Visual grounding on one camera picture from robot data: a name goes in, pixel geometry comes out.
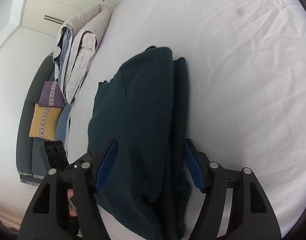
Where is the dark green knit sweater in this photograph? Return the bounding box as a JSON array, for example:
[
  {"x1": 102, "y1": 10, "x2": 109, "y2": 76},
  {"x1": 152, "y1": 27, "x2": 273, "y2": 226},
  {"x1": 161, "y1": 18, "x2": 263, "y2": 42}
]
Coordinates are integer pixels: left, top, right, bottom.
[{"x1": 88, "y1": 47, "x2": 191, "y2": 239}]

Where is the person's left hand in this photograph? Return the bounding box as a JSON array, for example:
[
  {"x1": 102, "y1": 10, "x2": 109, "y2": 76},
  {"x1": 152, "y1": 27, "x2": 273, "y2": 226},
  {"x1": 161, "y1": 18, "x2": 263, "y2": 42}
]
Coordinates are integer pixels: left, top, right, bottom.
[{"x1": 67, "y1": 189, "x2": 77, "y2": 218}]

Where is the grey upholstered headboard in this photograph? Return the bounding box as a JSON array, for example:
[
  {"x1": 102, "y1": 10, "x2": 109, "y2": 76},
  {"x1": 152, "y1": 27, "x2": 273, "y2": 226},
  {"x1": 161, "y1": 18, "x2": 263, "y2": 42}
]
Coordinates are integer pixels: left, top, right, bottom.
[{"x1": 16, "y1": 52, "x2": 59, "y2": 185}]

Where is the yellow patterned cushion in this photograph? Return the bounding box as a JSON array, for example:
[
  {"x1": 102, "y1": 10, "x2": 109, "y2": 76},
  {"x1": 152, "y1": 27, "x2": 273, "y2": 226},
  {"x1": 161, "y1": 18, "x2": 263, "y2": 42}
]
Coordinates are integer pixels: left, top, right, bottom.
[{"x1": 29, "y1": 103, "x2": 62, "y2": 141}]

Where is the purple patterned cushion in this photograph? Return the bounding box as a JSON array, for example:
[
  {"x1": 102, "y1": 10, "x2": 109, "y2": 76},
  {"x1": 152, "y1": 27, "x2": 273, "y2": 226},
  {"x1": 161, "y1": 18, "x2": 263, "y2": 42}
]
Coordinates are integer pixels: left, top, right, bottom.
[{"x1": 39, "y1": 81, "x2": 65, "y2": 108}]

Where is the white bed sheet mattress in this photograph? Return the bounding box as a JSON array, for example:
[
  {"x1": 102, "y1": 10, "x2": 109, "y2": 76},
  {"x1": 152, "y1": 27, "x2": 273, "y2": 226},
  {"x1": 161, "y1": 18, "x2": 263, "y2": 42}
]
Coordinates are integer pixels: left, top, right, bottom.
[{"x1": 67, "y1": 0, "x2": 306, "y2": 235}]

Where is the folded beige blue duvet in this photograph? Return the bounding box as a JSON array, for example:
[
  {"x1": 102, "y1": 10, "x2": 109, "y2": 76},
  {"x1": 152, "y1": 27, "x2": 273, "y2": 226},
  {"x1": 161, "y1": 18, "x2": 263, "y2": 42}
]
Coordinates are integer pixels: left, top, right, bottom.
[{"x1": 53, "y1": 4, "x2": 112, "y2": 105}]

